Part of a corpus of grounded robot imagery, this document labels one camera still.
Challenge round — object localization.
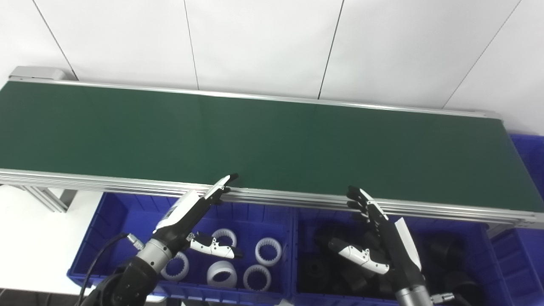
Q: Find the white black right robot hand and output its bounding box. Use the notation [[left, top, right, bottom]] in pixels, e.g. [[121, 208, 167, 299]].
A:
[[328, 186, 428, 295]]

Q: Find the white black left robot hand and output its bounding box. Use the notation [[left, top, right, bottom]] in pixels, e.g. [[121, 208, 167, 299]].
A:
[[153, 173, 244, 260]]

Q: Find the black cylindrical coupling part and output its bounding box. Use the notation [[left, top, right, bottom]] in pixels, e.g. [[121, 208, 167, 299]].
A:
[[429, 234, 466, 266], [442, 270, 483, 306], [300, 255, 336, 289], [340, 266, 374, 294], [314, 225, 349, 247]]

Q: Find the blue bin with white rings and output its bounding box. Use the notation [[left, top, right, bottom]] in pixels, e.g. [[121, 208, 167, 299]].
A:
[[67, 192, 296, 306]]

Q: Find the blue bin with black parts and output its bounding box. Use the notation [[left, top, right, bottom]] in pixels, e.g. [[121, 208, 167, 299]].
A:
[[291, 206, 517, 306]]

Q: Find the empty blue bin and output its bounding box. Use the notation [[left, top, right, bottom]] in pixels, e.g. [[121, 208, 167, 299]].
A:
[[491, 134, 544, 306]]

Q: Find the aluminium conveyor support leg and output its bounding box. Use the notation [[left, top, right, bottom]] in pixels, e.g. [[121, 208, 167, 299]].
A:
[[19, 185, 79, 213]]

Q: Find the grey conveyor end housing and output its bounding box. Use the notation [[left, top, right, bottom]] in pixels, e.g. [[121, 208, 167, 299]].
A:
[[8, 66, 68, 82]]

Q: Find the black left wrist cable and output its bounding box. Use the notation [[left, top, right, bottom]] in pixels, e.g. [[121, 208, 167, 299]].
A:
[[76, 232, 146, 306]]

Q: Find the green conveyor belt aluminium frame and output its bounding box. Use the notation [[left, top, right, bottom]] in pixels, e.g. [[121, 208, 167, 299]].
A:
[[0, 76, 544, 230]]

